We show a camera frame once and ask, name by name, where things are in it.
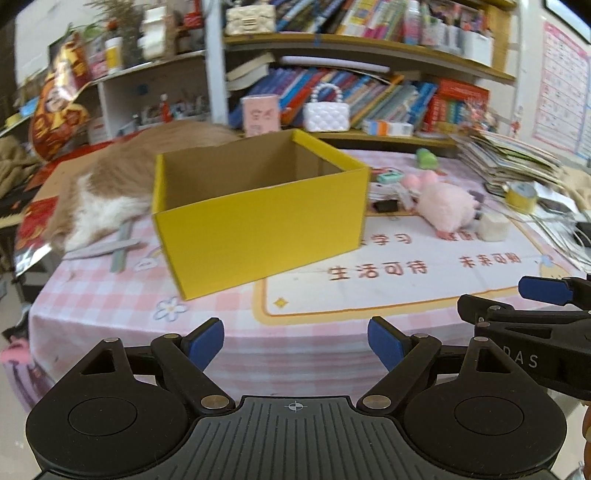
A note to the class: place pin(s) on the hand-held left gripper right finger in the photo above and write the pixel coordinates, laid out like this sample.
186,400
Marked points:
385,344

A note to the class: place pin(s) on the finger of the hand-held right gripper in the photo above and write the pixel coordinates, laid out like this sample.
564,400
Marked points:
482,308
545,290

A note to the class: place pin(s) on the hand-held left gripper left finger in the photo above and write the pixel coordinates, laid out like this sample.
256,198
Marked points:
207,344

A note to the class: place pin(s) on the pink plush toy orange feet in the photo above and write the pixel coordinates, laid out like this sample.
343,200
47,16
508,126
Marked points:
448,207

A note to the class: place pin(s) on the yellow cardboard box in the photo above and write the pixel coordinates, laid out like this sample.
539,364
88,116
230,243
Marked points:
258,230

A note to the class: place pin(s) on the white cube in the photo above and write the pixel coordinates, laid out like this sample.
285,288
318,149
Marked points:
494,227

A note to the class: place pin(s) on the yellow tape roll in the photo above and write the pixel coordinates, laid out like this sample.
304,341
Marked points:
521,198

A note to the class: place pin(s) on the pink checked printed tablecloth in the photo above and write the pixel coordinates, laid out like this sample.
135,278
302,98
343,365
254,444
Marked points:
115,300

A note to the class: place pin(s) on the grey flat stick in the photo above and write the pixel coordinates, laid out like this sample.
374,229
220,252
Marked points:
101,248
119,261

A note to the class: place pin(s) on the stack of picture books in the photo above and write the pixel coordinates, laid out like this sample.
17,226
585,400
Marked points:
503,159

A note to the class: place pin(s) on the green frog toy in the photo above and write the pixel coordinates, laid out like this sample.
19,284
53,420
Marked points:
427,158

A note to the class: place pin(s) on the small teal gadget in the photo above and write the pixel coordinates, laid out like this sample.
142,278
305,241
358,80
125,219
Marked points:
390,177

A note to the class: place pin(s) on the orange and white cat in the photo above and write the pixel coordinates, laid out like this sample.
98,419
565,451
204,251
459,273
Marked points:
129,170

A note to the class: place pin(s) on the pink bag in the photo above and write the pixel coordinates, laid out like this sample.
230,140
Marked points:
11,353

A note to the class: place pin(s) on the small white orange carton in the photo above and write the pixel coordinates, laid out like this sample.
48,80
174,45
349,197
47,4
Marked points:
387,128

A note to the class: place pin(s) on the red foil sheet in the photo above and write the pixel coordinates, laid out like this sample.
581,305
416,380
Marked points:
34,230

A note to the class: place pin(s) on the row of leaning books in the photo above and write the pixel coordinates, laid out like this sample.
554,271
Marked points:
392,99

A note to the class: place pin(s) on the pink printed box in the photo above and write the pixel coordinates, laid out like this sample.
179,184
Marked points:
260,115

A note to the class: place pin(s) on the brown blanket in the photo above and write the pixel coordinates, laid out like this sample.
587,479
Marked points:
16,159

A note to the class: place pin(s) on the white shelf unit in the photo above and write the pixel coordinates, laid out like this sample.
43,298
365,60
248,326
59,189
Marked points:
124,85

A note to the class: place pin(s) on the red and gold foil bag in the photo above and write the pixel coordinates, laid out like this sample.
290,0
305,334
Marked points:
57,106

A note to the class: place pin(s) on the wooden bookshelf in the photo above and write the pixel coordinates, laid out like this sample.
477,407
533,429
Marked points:
360,46

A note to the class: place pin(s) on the white jar yellow label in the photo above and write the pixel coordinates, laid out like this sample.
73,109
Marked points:
113,55

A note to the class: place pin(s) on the row of upright books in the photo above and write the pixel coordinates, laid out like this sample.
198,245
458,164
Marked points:
369,18

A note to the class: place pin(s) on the white paper craft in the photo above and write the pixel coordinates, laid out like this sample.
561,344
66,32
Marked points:
152,34

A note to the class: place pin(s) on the beige quilted handbag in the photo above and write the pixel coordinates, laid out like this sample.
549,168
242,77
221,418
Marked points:
250,19

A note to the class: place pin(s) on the dried plant bunch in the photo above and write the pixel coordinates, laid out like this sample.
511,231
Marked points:
120,23

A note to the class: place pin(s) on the pink wall poster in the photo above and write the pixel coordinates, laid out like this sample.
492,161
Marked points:
561,92

